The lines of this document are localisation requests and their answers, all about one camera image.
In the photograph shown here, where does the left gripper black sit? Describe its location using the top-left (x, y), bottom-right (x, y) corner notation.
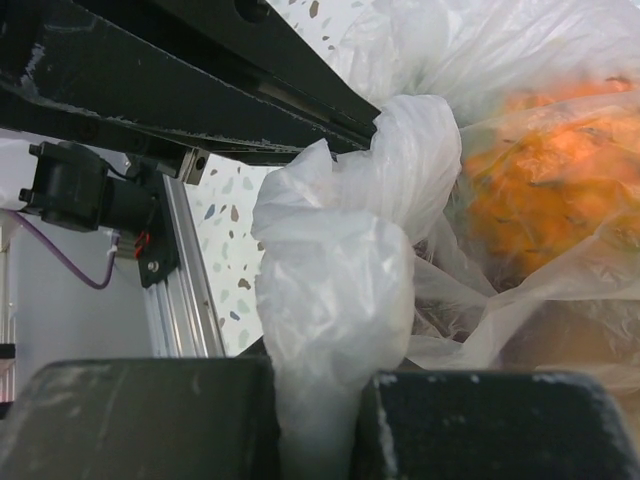
top-left (1, 1), bottom-right (378, 183)

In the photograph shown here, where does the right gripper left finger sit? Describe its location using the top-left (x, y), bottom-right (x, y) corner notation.
top-left (1, 355), bottom-right (280, 479)

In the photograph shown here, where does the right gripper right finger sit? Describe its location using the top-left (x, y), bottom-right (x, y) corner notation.
top-left (350, 370), bottom-right (639, 479)

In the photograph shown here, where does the brown fake kiwi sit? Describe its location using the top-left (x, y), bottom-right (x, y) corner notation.
top-left (499, 301), bottom-right (639, 395)

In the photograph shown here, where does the clear printed plastic bag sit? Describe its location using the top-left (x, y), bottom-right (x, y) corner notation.
top-left (252, 1), bottom-right (639, 479)

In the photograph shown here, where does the orange fake pineapple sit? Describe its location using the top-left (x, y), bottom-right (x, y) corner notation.
top-left (460, 77), bottom-right (639, 281)

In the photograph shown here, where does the aluminium frame rail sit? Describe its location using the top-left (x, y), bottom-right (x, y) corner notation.
top-left (143, 177), bottom-right (226, 357)

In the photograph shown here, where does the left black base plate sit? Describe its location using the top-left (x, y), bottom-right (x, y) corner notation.
top-left (19, 142), bottom-right (179, 288)

